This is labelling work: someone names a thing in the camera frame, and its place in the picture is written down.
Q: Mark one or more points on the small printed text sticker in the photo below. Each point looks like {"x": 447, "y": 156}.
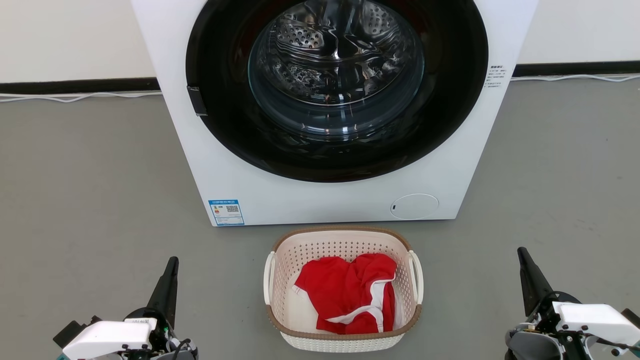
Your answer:
{"x": 495, "y": 76}

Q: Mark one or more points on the round white filter cover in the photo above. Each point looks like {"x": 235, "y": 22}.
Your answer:
{"x": 415, "y": 206}

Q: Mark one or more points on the white perforated laundry basket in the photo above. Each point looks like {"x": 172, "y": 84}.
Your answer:
{"x": 300, "y": 320}

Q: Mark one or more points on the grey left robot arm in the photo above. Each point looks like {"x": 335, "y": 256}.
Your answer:
{"x": 187, "y": 354}

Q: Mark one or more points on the blue energy label sticker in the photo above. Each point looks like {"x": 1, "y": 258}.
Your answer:
{"x": 226, "y": 212}

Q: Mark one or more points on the black round glass door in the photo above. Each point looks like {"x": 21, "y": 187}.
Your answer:
{"x": 225, "y": 125}

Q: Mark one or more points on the white front-load washing machine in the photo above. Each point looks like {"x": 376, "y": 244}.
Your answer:
{"x": 225, "y": 165}

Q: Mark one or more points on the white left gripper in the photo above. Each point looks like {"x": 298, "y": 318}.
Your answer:
{"x": 110, "y": 335}

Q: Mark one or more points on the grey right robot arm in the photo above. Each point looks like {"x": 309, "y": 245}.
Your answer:
{"x": 530, "y": 345}

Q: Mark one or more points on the red garment with white trim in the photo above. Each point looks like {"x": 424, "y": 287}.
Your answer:
{"x": 340, "y": 290}

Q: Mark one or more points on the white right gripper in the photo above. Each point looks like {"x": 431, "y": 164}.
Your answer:
{"x": 595, "y": 317}

